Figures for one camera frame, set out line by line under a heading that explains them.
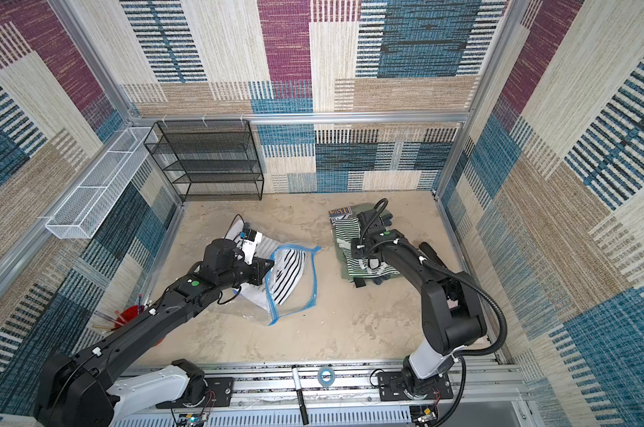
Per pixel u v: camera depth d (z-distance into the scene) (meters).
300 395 0.73
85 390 0.38
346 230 1.05
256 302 0.89
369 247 0.69
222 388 0.73
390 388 0.73
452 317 0.45
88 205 0.73
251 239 0.70
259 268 0.69
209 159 1.08
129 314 0.79
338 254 1.01
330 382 0.75
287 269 0.95
